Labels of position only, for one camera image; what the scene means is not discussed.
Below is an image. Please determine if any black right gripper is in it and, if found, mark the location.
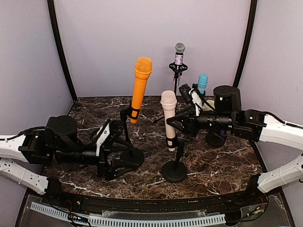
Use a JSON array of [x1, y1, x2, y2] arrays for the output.
[[167, 105, 235, 137]]

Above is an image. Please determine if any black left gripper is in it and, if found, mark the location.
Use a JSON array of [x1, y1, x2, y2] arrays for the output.
[[55, 138, 140, 180]]

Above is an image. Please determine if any black round-base stand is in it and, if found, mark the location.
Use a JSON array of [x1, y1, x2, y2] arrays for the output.
[[205, 131, 226, 148], [120, 105, 144, 168], [162, 140, 187, 183]]

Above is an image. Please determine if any pink microphone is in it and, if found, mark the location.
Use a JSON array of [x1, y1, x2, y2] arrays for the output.
[[160, 90, 178, 152]]

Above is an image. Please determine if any orange microphone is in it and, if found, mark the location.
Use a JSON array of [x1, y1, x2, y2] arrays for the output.
[[130, 57, 152, 124]]

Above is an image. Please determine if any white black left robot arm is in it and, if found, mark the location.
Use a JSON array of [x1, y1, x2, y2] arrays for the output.
[[0, 115, 144, 206]]

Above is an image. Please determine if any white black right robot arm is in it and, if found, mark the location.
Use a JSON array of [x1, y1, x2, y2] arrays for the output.
[[166, 85, 303, 205]]

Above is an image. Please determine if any black round-base stand, purple mic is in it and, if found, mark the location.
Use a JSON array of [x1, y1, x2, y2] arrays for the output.
[[205, 131, 226, 148]]

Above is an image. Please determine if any light blue microphone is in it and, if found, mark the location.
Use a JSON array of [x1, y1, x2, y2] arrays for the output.
[[197, 74, 208, 95]]

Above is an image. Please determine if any black tripod microphone stand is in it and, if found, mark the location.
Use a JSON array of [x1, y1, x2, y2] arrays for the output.
[[153, 61, 189, 124]]

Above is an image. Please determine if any glitter silver microphone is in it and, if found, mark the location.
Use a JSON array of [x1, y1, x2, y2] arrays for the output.
[[174, 43, 185, 86]]

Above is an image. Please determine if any cream ceramic mug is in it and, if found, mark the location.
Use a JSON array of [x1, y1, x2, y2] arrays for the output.
[[204, 100, 215, 111]]

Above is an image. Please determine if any small circuit board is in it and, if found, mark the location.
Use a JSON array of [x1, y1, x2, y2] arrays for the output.
[[68, 213, 88, 224]]

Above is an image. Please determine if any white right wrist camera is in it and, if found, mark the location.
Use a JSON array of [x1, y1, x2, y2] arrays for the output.
[[179, 84, 203, 116]]

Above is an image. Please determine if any white slotted cable duct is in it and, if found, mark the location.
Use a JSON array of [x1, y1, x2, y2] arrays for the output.
[[30, 202, 226, 227]]

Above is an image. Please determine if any black table edge rail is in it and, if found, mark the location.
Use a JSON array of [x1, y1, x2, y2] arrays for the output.
[[42, 176, 269, 220]]

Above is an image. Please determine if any black enclosure frame post right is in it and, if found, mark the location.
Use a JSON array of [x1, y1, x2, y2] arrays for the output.
[[232, 0, 258, 87]]

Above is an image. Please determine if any black enclosure frame post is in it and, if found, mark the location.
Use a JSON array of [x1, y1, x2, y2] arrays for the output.
[[232, 0, 258, 87], [47, 0, 78, 102]]

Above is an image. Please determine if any black enclosure frame post left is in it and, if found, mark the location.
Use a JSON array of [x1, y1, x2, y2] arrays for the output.
[[47, 0, 78, 102]]

